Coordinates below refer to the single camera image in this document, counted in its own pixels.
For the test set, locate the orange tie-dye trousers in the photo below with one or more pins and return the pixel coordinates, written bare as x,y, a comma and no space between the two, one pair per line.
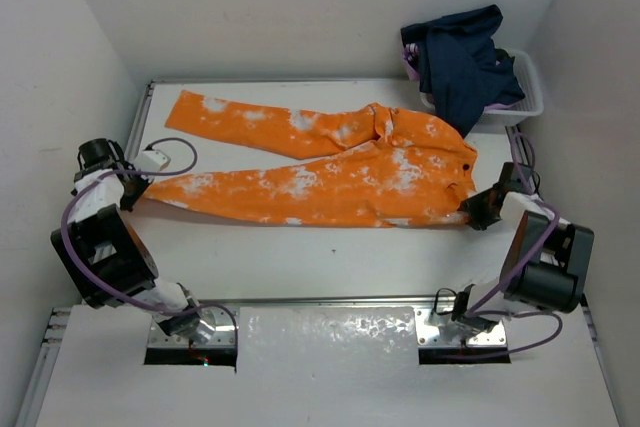
373,167

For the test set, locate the dark navy blue trousers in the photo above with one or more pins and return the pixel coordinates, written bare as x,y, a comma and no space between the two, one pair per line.
474,28

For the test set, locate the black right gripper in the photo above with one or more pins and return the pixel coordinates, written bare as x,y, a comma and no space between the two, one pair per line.
472,206

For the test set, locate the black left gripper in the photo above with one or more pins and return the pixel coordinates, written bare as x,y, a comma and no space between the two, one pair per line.
143,183

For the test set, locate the white plastic laundry basket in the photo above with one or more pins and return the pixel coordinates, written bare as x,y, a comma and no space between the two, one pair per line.
464,84

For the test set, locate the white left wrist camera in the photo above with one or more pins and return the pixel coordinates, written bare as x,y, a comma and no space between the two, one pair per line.
151,161

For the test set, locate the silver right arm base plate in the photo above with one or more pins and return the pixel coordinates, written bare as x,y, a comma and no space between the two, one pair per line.
435,330

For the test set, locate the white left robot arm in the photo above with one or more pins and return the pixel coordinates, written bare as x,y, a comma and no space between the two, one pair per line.
107,261

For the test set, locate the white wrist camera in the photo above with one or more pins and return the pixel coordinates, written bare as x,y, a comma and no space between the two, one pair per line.
151,161
514,207

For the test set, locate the lilac garment in basket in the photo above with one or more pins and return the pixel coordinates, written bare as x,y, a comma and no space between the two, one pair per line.
410,59

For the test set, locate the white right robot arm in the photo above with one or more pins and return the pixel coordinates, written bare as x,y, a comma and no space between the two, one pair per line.
546,265

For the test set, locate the white front cover panel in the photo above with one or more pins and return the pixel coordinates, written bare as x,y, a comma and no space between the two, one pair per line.
318,367

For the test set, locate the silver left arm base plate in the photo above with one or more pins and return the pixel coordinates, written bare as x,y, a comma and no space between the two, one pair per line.
209,328

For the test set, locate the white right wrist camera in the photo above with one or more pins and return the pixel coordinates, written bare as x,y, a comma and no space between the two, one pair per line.
514,207

